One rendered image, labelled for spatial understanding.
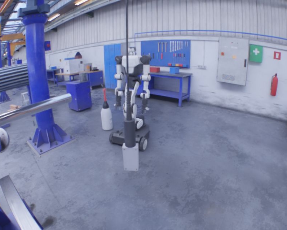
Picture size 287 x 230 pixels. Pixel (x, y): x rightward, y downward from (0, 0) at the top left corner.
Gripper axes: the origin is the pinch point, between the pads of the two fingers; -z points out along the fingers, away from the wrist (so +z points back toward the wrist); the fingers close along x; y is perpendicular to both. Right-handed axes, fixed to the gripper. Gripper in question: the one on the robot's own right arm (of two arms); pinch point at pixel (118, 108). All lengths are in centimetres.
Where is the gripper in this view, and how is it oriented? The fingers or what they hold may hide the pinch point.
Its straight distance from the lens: 261.8
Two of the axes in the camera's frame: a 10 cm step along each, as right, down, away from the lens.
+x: -3.8, 1.4, -9.1
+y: 9.2, 1.3, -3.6
